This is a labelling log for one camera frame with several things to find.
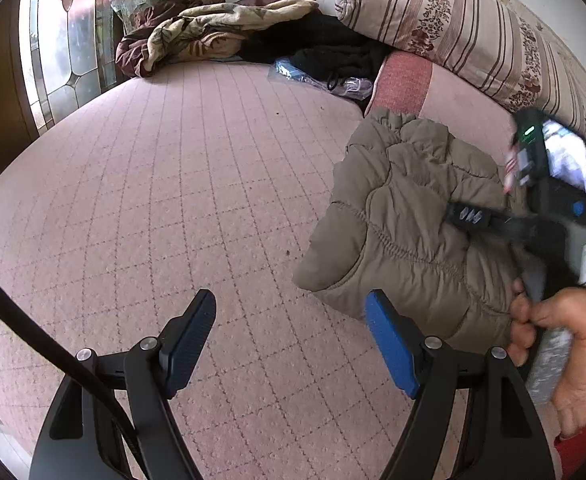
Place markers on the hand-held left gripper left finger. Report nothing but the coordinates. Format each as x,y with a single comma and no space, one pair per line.
193,340

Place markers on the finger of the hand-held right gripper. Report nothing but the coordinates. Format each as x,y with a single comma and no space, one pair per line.
473,215

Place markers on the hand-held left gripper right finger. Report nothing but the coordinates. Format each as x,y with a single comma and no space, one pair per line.
390,345

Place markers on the olive quilted hooded jacket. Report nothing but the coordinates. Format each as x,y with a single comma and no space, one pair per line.
403,210

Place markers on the black clothes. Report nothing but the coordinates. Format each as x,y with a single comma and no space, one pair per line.
333,50

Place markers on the person's right hand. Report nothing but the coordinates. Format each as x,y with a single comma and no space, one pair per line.
585,350

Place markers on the pink pillow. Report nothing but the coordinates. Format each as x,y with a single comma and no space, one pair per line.
408,82

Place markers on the pink quilted bed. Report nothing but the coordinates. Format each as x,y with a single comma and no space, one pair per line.
173,185

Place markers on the striped floral folded quilt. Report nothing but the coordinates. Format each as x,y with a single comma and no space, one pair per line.
463,25

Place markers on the clear blue plastic bag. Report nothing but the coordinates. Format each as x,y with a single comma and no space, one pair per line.
318,77

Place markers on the brown beige blanket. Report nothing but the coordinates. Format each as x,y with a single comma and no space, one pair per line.
208,27

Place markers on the stained glass window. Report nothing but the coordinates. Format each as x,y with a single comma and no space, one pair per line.
68,35

